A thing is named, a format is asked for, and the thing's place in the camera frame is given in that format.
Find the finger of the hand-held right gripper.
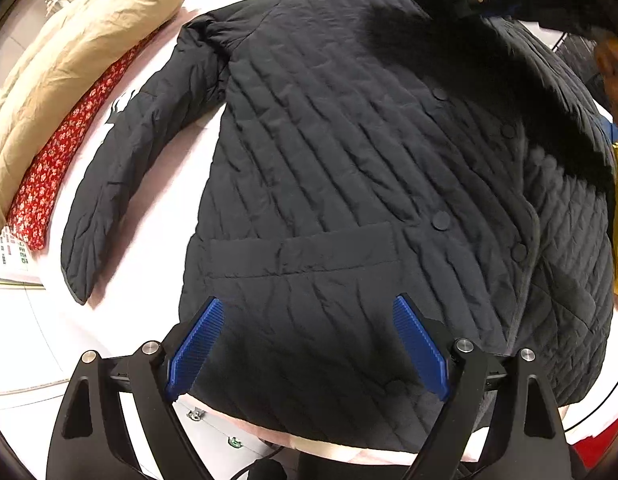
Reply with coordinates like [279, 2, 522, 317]
[484, 0, 528, 21]

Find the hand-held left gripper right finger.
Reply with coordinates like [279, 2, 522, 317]
[393, 294, 574, 480]

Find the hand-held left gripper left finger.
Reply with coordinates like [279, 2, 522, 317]
[46, 297, 224, 480]

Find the black quilted jacket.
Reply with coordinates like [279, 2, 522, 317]
[60, 0, 617, 456]

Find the person's right hand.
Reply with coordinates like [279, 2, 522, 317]
[593, 37, 618, 126]

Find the pink polka dot blanket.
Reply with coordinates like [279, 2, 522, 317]
[34, 0, 584, 466]

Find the printed paper sheet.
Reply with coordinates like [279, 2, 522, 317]
[0, 225, 44, 286]

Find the red container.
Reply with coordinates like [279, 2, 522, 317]
[574, 425, 618, 467]

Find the red floral cloth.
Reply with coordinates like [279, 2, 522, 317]
[6, 30, 162, 253]

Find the beige pillow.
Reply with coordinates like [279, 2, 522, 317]
[0, 0, 197, 248]

